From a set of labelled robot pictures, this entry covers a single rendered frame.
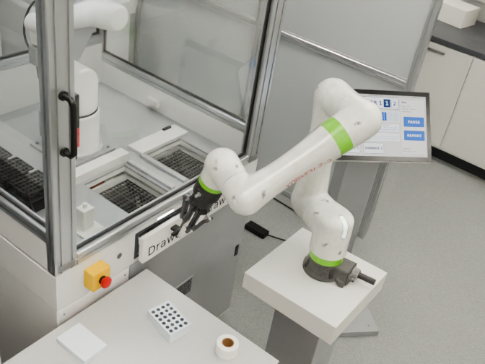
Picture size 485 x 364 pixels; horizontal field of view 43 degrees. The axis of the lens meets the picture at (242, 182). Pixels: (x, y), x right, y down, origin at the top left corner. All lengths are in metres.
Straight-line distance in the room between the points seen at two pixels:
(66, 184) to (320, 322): 0.91
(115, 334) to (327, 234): 0.75
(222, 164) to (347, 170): 1.08
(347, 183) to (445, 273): 1.18
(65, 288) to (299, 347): 0.90
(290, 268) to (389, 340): 1.19
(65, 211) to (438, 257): 2.63
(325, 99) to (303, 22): 1.65
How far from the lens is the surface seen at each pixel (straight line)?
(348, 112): 1.86
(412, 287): 3.62
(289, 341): 2.37
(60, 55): 1.54
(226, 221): 2.56
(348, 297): 2.14
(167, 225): 2.13
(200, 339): 2.00
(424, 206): 4.33
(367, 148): 2.67
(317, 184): 2.12
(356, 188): 2.88
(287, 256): 2.24
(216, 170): 1.83
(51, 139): 1.62
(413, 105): 2.80
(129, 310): 2.07
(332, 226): 2.03
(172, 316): 2.01
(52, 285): 1.95
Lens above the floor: 2.26
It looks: 34 degrees down
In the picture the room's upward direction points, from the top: 10 degrees clockwise
